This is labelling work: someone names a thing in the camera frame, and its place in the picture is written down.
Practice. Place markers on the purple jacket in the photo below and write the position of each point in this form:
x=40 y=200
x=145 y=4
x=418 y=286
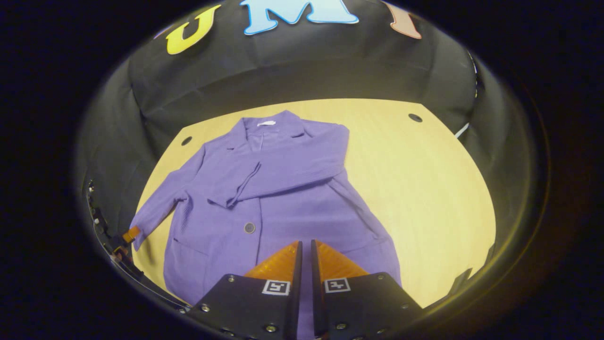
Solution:
x=283 y=198

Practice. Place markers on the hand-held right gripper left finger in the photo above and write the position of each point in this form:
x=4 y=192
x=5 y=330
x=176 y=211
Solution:
x=296 y=283

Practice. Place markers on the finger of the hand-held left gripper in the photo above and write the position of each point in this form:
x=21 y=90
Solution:
x=131 y=234

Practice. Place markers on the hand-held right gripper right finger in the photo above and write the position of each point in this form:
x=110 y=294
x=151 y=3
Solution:
x=315 y=293

